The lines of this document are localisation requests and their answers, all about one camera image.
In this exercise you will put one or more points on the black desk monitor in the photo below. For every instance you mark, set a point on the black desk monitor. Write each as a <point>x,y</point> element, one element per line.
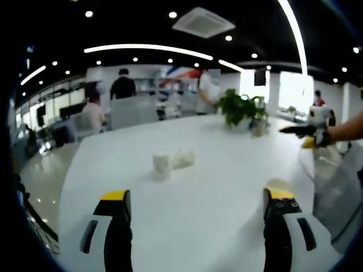
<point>72,111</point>

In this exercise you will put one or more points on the long curved ceiling light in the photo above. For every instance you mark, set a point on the long curved ceiling light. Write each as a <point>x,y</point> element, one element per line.
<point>147,46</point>
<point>297,37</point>

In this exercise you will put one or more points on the white ceiling air vent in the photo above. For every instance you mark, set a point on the white ceiling air vent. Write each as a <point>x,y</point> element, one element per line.
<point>202,22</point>

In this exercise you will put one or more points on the small glass jar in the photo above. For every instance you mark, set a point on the small glass jar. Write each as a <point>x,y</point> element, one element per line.
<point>258,130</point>

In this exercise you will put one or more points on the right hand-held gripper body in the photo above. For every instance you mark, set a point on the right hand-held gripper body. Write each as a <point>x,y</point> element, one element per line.
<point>320,114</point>

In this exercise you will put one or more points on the grey partition panel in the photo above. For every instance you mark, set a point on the grey partition panel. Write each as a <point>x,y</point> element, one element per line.
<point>133,113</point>

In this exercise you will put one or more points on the green potted plant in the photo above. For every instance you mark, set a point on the green potted plant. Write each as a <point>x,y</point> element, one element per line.
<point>238,107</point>

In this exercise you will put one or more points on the white shelf unit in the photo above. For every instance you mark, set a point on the white shelf unit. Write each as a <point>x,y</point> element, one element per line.
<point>146,88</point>

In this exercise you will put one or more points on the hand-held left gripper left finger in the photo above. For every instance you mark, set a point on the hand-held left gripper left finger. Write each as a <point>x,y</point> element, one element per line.
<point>119,241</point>

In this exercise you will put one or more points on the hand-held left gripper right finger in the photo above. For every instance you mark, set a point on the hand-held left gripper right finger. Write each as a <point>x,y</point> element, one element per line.
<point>283,241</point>

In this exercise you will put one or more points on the grey chair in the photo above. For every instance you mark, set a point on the grey chair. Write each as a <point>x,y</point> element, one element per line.
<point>334,192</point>

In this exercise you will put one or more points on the red blue striped wall banner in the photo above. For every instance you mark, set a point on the red blue striped wall banner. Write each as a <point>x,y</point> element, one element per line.
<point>181,75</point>

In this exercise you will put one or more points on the black screen on stand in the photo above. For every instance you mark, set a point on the black screen on stand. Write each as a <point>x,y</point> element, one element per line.
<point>41,113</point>

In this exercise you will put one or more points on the white table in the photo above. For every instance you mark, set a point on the white table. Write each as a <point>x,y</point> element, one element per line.
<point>198,184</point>

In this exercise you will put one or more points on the short ceiling light strip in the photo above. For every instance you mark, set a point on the short ceiling light strip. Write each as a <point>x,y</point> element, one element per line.
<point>231,65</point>
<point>33,75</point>

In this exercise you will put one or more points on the black wall-mounted screen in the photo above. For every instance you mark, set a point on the black wall-mounted screen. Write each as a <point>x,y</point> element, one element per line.
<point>260,77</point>

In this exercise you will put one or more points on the pile of white paper cups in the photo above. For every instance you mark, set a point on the pile of white paper cups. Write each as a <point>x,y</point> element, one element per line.
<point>184,158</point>

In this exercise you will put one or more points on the black office chair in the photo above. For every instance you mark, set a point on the black office chair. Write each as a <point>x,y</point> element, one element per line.
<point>63,137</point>

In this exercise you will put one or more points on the black wristband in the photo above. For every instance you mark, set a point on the black wristband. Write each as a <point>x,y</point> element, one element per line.
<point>326,137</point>

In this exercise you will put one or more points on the group of round ceiling spotlights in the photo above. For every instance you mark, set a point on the group of round ceiling spotlights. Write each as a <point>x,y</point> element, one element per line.
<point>172,14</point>

